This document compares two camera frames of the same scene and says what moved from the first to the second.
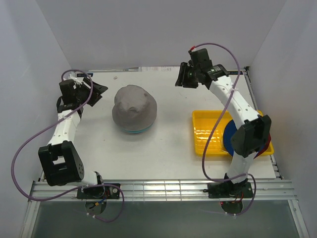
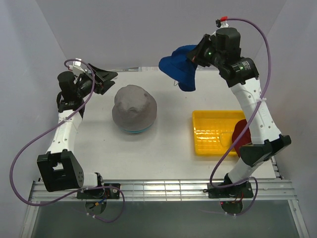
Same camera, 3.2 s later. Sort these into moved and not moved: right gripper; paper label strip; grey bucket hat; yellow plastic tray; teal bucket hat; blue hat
Moved: blue hat; right gripper
Not moved: paper label strip; yellow plastic tray; teal bucket hat; grey bucket hat
